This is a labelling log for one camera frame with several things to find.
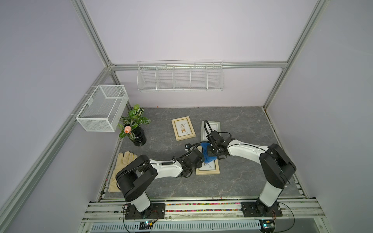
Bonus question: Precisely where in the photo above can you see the blue microfibre cloth black trim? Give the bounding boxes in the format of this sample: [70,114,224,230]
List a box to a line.
[200,142,217,164]

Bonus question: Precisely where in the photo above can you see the green-grey picture frame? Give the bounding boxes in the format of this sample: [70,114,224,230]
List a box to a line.
[201,121,220,142]

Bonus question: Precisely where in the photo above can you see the light wood picture frame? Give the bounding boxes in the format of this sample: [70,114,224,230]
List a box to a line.
[196,146,220,175]

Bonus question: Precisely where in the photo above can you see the beige picture frame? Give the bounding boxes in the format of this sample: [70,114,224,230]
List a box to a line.
[172,116,196,141]

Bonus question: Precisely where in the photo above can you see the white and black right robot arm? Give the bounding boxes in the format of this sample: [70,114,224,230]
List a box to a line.
[207,131,297,216]

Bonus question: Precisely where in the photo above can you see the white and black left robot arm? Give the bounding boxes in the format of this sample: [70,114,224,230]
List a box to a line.
[115,149,205,215]

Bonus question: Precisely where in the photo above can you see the black glossy plant vase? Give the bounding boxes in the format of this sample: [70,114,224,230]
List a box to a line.
[130,126,147,147]

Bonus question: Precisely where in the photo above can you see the green artificial plant pink flower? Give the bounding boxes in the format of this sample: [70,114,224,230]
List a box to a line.
[118,104,151,140]

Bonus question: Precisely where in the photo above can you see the left electronics board green led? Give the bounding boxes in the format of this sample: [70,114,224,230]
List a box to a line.
[139,221,153,230]

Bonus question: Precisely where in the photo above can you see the electronics board green led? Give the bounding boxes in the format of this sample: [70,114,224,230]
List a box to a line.
[259,219,275,233]
[139,221,153,230]

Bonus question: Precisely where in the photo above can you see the right electronics board green led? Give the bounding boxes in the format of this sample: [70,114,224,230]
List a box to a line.
[259,219,275,233]

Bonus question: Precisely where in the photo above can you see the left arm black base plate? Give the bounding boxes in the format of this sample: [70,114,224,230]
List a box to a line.
[124,203,166,220]

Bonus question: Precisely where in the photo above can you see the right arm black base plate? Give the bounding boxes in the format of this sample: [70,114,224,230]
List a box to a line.
[241,202,283,217]

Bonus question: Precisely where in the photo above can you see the long white wire shelf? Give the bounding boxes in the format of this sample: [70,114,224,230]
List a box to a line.
[137,60,225,92]

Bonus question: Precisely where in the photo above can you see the white vented cable duct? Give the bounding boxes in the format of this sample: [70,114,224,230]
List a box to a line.
[89,220,261,233]

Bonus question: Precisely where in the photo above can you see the aluminium mounting rail front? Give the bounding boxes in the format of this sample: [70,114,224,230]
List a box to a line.
[83,199,325,222]

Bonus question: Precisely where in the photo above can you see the white wire basket left wall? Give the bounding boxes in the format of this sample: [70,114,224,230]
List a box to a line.
[76,84,129,132]

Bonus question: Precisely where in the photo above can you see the aluminium cage frame profiles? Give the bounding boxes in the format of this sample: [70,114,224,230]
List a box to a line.
[0,0,330,225]

